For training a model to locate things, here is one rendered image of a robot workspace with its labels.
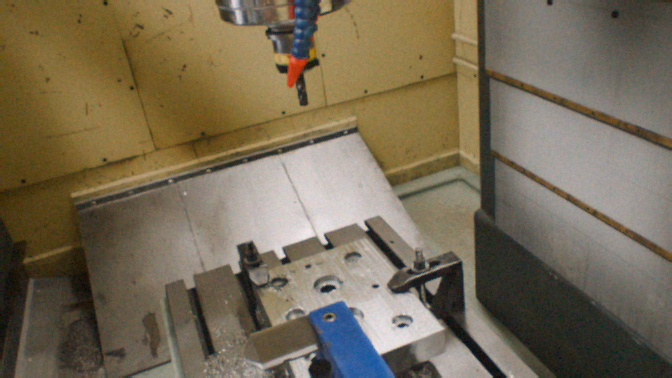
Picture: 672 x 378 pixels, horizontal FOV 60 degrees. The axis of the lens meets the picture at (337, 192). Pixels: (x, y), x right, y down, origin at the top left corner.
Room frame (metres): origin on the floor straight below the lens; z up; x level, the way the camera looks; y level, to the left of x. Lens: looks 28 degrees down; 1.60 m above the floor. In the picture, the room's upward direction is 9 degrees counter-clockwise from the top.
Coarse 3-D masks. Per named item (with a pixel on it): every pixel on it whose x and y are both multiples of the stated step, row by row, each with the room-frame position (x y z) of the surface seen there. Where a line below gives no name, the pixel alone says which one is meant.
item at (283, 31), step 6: (282, 24) 0.67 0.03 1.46; (288, 24) 0.66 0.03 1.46; (294, 24) 0.66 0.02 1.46; (270, 30) 0.69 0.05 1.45; (276, 30) 0.67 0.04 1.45; (282, 30) 0.67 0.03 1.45; (288, 30) 0.67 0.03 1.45; (270, 36) 0.68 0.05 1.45; (276, 36) 0.67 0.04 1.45; (282, 36) 0.67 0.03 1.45; (288, 36) 0.66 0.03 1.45; (294, 36) 0.66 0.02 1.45
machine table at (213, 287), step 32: (352, 224) 1.13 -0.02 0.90; (384, 224) 1.11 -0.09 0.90; (288, 256) 1.04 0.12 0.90; (384, 256) 0.99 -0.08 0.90; (192, 288) 1.02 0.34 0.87; (224, 288) 0.96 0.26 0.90; (416, 288) 0.91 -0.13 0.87; (192, 320) 0.88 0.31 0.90; (224, 320) 0.86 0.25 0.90; (256, 320) 0.89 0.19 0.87; (448, 320) 0.81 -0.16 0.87; (480, 320) 0.76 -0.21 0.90; (192, 352) 0.79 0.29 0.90; (448, 352) 0.70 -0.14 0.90; (480, 352) 0.70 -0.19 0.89; (512, 352) 0.68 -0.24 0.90
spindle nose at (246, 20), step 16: (224, 0) 0.65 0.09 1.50; (240, 0) 0.63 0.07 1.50; (256, 0) 0.62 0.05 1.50; (272, 0) 0.62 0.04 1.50; (288, 0) 0.62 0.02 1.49; (336, 0) 0.64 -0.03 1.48; (352, 0) 0.67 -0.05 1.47; (224, 16) 0.66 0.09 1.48; (240, 16) 0.63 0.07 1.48; (256, 16) 0.62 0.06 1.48; (272, 16) 0.62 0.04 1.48; (288, 16) 0.62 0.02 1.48
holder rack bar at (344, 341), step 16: (336, 304) 0.46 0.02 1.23; (320, 320) 0.44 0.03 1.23; (336, 320) 0.43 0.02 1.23; (352, 320) 0.43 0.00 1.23; (320, 336) 0.42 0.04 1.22; (336, 336) 0.41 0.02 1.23; (352, 336) 0.41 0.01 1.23; (368, 336) 0.41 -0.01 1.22; (336, 352) 0.39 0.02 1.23; (352, 352) 0.39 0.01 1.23; (368, 352) 0.39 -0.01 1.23; (336, 368) 0.38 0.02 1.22; (352, 368) 0.37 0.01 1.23; (368, 368) 0.37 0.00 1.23; (384, 368) 0.36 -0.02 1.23
